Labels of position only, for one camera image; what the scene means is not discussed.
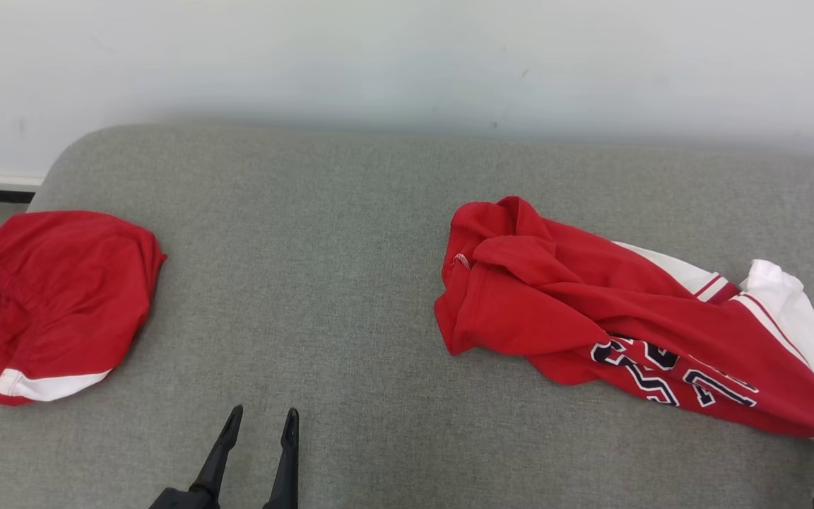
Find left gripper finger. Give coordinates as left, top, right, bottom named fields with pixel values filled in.
left=189, top=405, right=244, bottom=496
left=263, top=408, right=300, bottom=509

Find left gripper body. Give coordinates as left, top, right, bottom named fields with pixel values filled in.
left=149, top=486, right=220, bottom=509

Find red shorts with white stripe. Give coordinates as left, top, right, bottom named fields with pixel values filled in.
left=0, top=210, right=167, bottom=406

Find red white printed jersey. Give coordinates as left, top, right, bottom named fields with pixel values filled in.
left=434, top=196, right=814, bottom=447

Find grey fabric sofa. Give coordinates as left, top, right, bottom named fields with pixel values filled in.
left=0, top=124, right=814, bottom=509

